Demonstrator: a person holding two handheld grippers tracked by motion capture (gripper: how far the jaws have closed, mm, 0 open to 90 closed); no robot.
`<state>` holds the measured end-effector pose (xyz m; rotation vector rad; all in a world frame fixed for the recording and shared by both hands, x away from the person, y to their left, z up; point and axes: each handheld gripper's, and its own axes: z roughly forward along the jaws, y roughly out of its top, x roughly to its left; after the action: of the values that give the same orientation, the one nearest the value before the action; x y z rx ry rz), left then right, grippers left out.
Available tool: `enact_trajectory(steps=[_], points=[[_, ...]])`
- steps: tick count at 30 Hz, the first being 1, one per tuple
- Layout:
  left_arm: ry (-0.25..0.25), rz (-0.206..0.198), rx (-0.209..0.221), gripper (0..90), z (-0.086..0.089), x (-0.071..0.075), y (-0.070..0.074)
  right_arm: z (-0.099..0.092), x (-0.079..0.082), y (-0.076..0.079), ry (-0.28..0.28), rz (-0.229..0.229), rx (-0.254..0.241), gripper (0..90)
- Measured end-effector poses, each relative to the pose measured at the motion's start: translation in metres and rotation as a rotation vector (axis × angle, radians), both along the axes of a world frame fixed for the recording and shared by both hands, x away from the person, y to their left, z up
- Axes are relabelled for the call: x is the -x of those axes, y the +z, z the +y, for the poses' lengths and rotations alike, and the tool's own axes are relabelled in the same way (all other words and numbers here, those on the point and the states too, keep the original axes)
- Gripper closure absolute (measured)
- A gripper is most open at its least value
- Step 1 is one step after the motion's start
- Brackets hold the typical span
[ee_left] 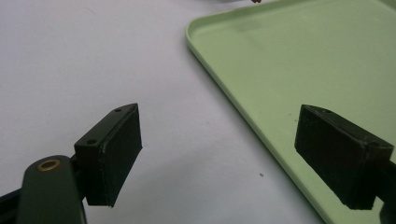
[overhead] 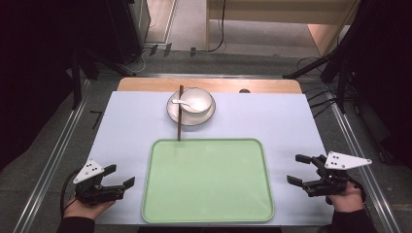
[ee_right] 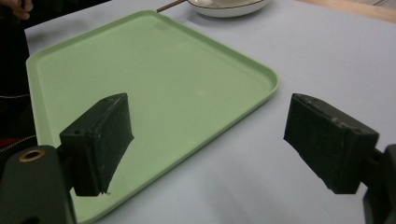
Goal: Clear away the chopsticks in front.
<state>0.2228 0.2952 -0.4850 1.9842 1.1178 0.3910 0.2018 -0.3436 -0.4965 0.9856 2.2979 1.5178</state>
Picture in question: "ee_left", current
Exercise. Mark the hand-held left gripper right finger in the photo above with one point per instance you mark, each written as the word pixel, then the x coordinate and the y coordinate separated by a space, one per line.
pixel 339 155

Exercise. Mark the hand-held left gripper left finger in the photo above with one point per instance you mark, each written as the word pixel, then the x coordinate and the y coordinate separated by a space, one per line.
pixel 112 155

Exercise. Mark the small brown object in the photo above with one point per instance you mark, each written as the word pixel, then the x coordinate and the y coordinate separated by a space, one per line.
pixel 256 1

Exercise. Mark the light green plastic tray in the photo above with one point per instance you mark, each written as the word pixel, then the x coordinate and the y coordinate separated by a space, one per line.
pixel 295 65

